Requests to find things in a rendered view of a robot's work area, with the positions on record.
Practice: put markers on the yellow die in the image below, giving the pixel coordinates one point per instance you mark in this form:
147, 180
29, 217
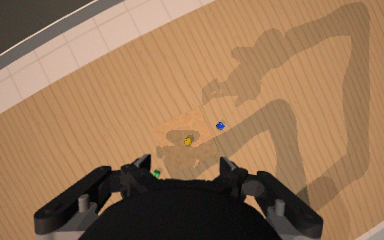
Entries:
187, 141

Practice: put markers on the blue die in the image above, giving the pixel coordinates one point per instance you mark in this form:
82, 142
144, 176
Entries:
220, 125

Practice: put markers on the tan square mat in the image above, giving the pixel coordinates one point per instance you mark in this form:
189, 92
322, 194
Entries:
171, 134

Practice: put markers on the green die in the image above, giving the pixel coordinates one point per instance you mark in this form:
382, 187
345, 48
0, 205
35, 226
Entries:
156, 173

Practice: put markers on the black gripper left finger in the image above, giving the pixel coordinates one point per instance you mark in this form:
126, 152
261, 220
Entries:
68, 215

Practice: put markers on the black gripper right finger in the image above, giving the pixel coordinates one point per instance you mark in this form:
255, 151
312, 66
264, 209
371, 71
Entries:
291, 218

